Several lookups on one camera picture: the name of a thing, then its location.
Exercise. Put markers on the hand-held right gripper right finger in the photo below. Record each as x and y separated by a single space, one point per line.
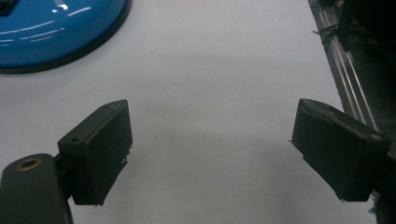
336 149

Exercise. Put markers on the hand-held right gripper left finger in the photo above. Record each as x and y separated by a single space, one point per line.
99 152

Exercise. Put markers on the aluminium frame rail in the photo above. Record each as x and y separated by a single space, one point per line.
345 68

